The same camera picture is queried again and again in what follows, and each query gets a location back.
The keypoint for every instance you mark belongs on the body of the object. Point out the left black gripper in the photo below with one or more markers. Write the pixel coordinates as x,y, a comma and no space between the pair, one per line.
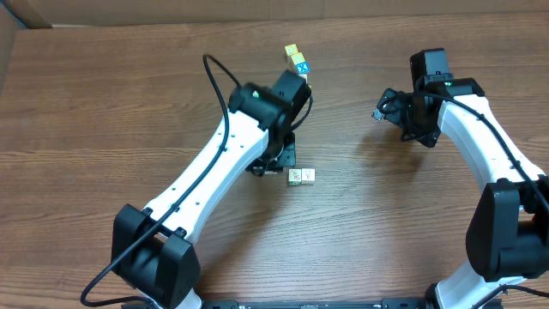
286,155

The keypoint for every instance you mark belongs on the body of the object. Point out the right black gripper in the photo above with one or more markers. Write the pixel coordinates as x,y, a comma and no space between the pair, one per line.
429,133

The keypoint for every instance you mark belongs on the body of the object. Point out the green sided wooden block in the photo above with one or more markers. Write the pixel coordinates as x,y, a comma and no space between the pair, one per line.
294,176

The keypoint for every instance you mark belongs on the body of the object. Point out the plain deer wooden block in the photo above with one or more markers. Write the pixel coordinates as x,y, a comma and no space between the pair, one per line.
308,176

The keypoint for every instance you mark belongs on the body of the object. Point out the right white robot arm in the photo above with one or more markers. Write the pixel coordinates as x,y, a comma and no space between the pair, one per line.
507,238

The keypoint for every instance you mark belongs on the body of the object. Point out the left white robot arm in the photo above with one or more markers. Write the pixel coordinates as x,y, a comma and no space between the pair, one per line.
153,248

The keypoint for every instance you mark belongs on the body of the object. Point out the blue X wooden block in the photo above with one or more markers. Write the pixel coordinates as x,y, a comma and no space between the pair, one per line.
302,68

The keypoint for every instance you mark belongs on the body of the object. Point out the yellow wooden block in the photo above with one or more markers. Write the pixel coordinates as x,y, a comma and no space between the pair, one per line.
297,58
291,50

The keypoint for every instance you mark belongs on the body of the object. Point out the yellow top wooden block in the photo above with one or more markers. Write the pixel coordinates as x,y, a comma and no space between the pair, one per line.
291,50

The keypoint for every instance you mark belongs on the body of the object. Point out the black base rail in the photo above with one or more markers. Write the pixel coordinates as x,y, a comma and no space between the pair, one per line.
386,303

